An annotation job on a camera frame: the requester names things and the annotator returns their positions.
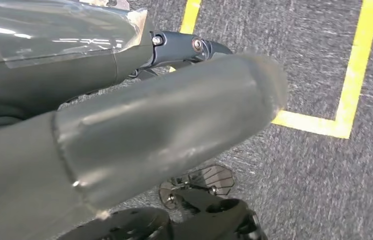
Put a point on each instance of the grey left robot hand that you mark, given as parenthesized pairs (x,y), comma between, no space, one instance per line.
(123,132)

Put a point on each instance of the black left robot leg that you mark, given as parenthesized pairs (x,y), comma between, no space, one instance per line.
(213,218)

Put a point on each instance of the yellow floor tape square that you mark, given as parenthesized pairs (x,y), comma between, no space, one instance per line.
(355,82)

